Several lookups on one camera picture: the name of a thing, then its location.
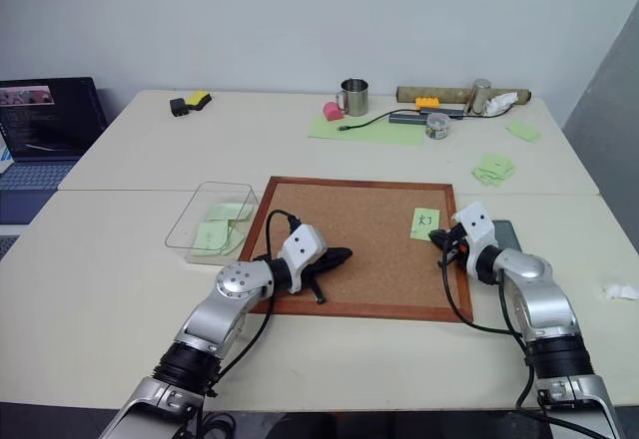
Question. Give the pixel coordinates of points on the yellow toy brick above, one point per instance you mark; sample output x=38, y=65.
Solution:
x=428, y=103

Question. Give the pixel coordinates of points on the crumpled white tissue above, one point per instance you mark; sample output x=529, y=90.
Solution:
x=499, y=103

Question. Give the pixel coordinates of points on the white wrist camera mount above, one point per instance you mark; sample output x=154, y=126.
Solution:
x=476, y=227
x=302, y=247

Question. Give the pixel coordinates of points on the yellow and black eraser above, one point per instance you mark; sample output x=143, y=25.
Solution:
x=198, y=100

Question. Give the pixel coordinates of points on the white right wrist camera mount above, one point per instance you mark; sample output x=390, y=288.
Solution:
x=476, y=227

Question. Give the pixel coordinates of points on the slim grey adapter bar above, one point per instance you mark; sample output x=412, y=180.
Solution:
x=449, y=110

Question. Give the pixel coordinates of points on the black power adapter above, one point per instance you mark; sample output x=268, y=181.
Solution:
x=179, y=108

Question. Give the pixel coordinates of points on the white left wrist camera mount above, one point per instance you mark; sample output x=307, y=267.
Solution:
x=302, y=247

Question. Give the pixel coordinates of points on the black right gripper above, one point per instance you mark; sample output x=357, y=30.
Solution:
x=455, y=245

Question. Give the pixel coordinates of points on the pink rounded block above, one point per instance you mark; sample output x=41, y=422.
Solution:
x=332, y=112

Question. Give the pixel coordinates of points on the clear jar of pushpins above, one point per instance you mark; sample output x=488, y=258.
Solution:
x=437, y=127

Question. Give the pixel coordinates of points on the clear plastic box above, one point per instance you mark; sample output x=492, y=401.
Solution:
x=214, y=224

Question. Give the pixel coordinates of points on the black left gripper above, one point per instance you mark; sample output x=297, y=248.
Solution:
x=319, y=265

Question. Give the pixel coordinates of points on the open black laptop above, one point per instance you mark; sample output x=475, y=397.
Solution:
x=45, y=120

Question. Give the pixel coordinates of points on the green note with black writing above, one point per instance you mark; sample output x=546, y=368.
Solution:
x=424, y=222

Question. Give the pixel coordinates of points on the plain green sticky note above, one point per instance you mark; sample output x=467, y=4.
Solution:
x=227, y=211
x=523, y=131
x=236, y=234
x=209, y=237
x=496, y=161
x=503, y=172

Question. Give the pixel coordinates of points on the crumpled white paper scrap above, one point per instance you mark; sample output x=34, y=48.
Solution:
x=621, y=292

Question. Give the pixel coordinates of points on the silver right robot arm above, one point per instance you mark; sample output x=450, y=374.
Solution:
x=539, y=304

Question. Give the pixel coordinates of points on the wood-framed cork board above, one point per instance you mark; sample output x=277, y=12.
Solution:
x=364, y=239

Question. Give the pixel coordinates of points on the brown cardboard tube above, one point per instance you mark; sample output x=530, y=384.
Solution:
x=444, y=94

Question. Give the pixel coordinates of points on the grey USB hub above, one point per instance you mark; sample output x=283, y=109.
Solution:
x=407, y=119

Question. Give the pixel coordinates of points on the large green paper sheet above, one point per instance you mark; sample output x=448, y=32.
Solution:
x=369, y=133

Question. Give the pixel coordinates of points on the steel tumbler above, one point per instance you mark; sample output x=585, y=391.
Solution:
x=478, y=97

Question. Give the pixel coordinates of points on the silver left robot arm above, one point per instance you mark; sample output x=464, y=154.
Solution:
x=234, y=304

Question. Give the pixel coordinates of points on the pile of green sticky notes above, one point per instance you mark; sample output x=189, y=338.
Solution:
x=481, y=174

